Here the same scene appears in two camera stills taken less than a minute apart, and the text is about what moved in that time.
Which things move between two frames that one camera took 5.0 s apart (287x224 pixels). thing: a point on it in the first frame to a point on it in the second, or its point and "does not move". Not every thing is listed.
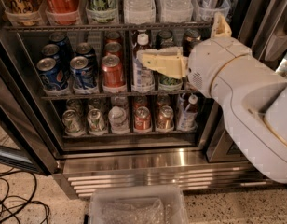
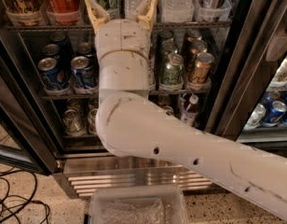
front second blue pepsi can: x=83 y=76 does not move
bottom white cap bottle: x=188 y=116 does not move
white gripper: x=211 y=61 to x=122 y=36
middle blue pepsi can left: x=53 y=51 does not move
